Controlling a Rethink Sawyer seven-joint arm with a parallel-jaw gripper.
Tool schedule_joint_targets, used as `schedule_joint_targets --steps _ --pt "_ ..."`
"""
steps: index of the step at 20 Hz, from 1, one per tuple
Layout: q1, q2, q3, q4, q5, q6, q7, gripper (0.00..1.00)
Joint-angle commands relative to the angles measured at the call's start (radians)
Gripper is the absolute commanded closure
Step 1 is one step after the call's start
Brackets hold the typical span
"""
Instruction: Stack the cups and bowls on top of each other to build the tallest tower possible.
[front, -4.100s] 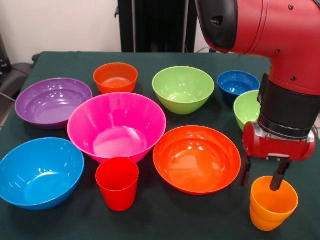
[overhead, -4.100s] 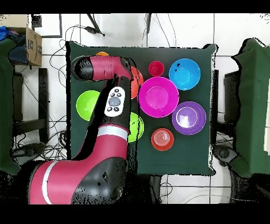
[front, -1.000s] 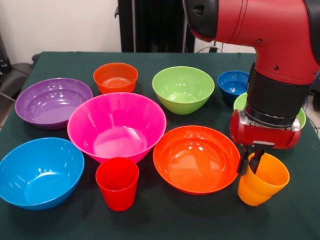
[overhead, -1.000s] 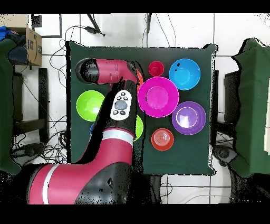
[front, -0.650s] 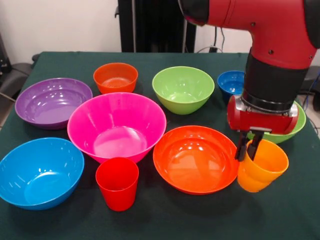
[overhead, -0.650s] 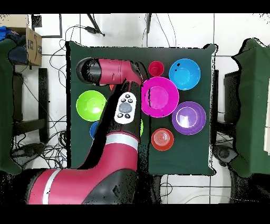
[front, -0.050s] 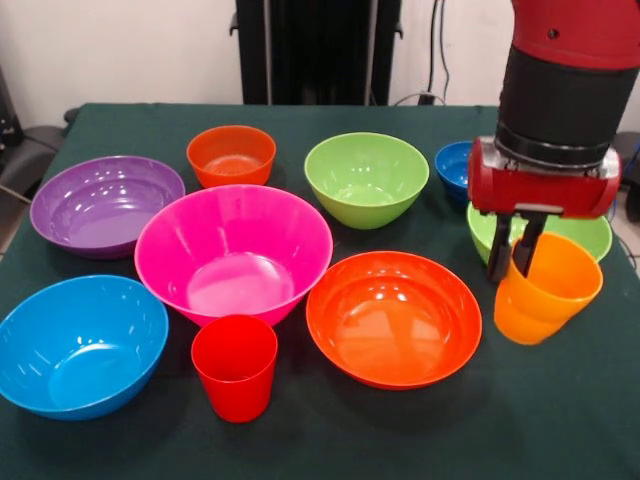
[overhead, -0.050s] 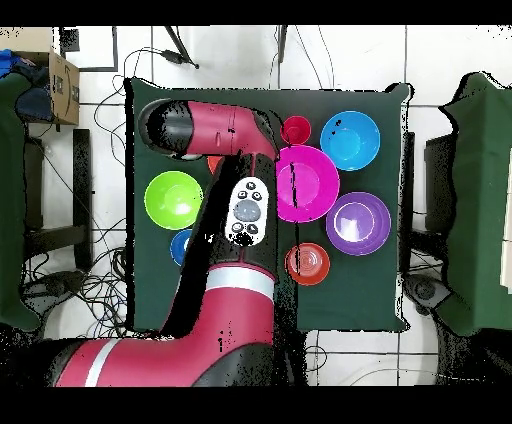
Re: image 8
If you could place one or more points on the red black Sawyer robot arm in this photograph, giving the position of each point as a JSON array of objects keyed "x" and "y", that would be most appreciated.
[{"x": 240, "y": 320}]

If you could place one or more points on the large orange-red plastic bowl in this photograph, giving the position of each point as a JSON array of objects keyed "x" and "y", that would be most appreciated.
[{"x": 214, "y": 163}]

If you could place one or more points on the pink plastic bowl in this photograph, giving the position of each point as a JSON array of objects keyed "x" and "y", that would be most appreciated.
[{"x": 316, "y": 184}]

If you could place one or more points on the small ribbed orange-red bowl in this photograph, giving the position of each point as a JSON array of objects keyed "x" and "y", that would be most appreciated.
[{"x": 310, "y": 264}]

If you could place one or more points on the green plastic bowl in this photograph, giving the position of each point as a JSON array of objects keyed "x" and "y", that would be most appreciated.
[{"x": 174, "y": 200}]

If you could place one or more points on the small dark blue bowl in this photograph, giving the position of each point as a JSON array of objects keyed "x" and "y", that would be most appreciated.
[{"x": 179, "y": 246}]

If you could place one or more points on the red plastic cup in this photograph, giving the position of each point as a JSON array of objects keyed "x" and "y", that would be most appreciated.
[{"x": 299, "y": 130}]

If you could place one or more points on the purple plastic bowl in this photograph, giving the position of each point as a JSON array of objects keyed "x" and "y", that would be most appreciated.
[{"x": 358, "y": 223}]

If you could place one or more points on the light blue plastic bowl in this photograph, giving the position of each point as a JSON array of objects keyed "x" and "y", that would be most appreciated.
[{"x": 350, "y": 140}]

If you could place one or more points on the dark green tablecloth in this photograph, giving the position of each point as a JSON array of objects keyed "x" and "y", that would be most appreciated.
[{"x": 360, "y": 296}]

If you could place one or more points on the black tripod leg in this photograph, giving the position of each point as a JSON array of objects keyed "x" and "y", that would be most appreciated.
[
  {"x": 282, "y": 40},
  {"x": 178, "y": 56}
]

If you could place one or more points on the green cloth covered side table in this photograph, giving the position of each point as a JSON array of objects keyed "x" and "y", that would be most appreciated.
[
  {"x": 10, "y": 200},
  {"x": 480, "y": 200}
]

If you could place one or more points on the cardboard box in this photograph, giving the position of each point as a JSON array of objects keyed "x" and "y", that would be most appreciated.
[{"x": 64, "y": 92}]

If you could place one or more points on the dark blue bag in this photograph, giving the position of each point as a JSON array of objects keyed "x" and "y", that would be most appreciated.
[{"x": 34, "y": 104}]

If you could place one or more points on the bright blue cloth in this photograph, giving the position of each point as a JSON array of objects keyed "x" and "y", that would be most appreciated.
[{"x": 8, "y": 62}]

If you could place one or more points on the black table leg frame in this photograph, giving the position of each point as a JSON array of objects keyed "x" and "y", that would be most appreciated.
[
  {"x": 438, "y": 180},
  {"x": 82, "y": 192}
]

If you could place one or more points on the black metal floor frame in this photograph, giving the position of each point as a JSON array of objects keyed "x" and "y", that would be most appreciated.
[{"x": 115, "y": 48}]

